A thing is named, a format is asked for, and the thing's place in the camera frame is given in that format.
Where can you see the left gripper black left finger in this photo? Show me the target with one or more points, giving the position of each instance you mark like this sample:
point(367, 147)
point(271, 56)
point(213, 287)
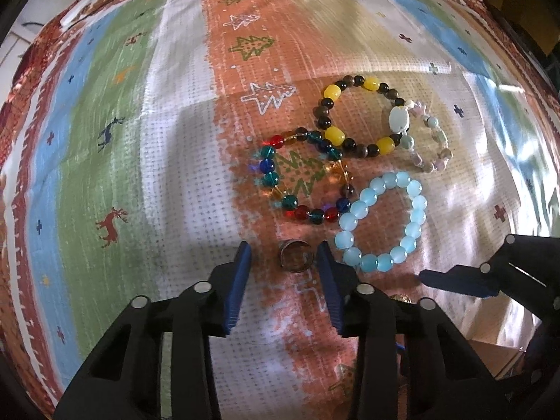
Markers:
point(208, 308)

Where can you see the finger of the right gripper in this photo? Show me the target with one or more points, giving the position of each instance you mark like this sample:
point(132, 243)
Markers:
point(465, 280)

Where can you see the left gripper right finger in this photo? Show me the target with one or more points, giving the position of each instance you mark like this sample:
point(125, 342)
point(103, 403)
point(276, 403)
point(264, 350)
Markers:
point(358, 309)

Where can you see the striped patterned cloth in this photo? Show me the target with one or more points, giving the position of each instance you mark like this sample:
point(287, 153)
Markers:
point(129, 166)

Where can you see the floral red bedspread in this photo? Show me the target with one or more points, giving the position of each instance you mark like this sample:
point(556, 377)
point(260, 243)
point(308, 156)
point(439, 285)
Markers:
point(439, 373)

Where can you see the white wooden headboard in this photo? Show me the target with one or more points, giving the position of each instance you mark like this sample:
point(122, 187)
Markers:
point(13, 48)

